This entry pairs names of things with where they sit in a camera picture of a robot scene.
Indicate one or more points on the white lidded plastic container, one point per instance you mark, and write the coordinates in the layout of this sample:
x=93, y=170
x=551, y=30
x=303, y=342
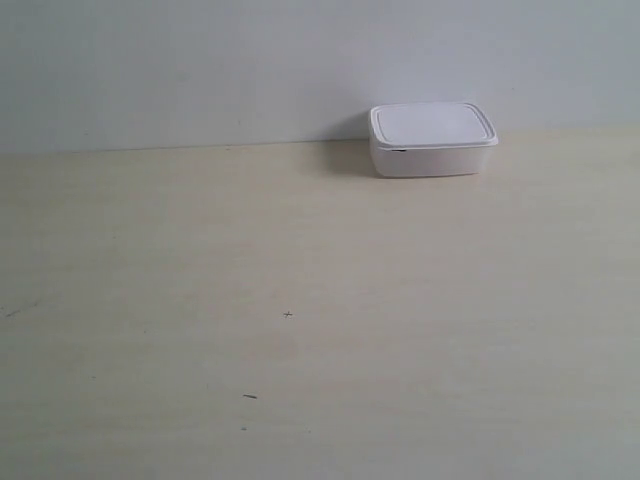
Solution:
x=433, y=139

